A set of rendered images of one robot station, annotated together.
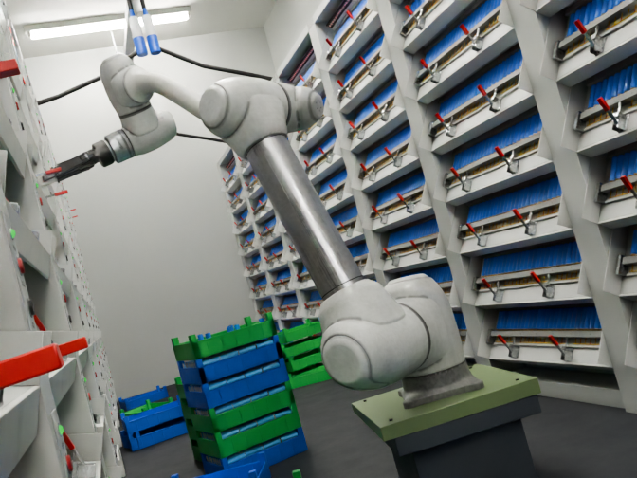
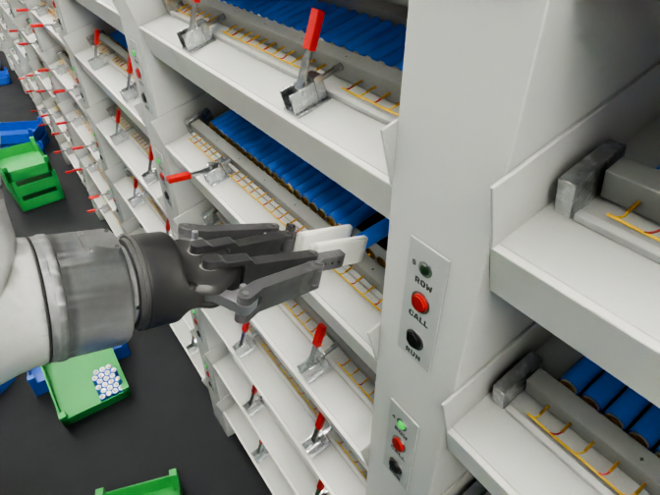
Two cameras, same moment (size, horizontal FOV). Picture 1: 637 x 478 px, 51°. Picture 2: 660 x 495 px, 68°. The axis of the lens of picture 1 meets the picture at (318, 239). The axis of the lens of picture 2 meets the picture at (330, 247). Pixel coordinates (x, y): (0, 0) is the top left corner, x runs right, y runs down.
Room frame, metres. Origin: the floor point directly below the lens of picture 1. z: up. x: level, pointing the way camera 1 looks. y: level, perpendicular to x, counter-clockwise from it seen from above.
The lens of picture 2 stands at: (2.24, 0.60, 1.32)
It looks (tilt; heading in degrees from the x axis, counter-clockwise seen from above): 37 degrees down; 164
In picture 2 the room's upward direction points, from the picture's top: straight up
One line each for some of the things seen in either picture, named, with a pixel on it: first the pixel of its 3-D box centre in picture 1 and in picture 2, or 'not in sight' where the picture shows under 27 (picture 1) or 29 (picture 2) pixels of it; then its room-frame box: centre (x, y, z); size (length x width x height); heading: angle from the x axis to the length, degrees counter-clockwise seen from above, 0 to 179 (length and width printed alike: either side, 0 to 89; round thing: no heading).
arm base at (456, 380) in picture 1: (435, 378); not in sight; (1.56, -0.18, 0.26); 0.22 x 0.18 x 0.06; 178
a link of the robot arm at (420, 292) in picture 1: (417, 322); not in sight; (1.54, -0.17, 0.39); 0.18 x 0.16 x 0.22; 142
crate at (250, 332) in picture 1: (224, 336); not in sight; (2.27, 0.40, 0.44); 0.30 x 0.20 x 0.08; 121
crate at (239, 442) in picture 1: (247, 428); not in sight; (2.27, 0.40, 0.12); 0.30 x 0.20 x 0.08; 121
